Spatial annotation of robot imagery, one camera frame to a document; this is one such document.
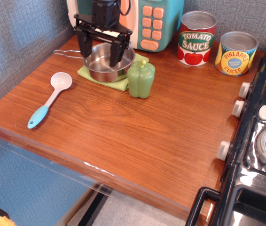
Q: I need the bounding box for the black toy stove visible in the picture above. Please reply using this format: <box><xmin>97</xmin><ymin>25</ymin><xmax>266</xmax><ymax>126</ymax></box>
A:
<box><xmin>186</xmin><ymin>52</ymin><xmax>266</xmax><ymax>226</ymax></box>

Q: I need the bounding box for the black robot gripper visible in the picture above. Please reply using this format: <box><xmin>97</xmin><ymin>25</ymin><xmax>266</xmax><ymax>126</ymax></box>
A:
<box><xmin>74</xmin><ymin>0</ymin><xmax>133</xmax><ymax>67</ymax></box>

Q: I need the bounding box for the green toy bell pepper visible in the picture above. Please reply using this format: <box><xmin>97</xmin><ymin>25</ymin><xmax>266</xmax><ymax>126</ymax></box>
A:
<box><xmin>127</xmin><ymin>60</ymin><xmax>156</xmax><ymax>99</ymax></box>

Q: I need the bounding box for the green folded cloth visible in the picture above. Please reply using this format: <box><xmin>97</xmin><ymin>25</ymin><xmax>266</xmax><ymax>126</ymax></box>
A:
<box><xmin>77</xmin><ymin>53</ymin><xmax>149</xmax><ymax>92</ymax></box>

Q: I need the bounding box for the white spoon with blue handle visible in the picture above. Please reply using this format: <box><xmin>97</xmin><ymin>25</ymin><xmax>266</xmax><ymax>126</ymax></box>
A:
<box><xmin>27</xmin><ymin>72</ymin><xmax>72</xmax><ymax>129</ymax></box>

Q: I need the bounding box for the tomato sauce can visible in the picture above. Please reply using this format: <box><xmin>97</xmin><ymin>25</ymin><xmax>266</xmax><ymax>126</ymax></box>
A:
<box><xmin>177</xmin><ymin>11</ymin><xmax>217</xmax><ymax>66</ymax></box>

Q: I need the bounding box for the teal toy microwave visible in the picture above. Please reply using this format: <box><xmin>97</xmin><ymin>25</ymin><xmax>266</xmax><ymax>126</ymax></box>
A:
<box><xmin>67</xmin><ymin>0</ymin><xmax>184</xmax><ymax>52</ymax></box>

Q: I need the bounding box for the stainless steel bowl with handle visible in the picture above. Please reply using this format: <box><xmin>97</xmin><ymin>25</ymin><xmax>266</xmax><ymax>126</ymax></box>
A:
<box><xmin>54</xmin><ymin>43</ymin><xmax>135</xmax><ymax>82</ymax></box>

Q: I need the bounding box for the pineapple slices can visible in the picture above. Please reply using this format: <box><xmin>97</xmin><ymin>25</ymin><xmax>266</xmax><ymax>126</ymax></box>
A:
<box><xmin>215</xmin><ymin>31</ymin><xmax>258</xmax><ymax>76</ymax></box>

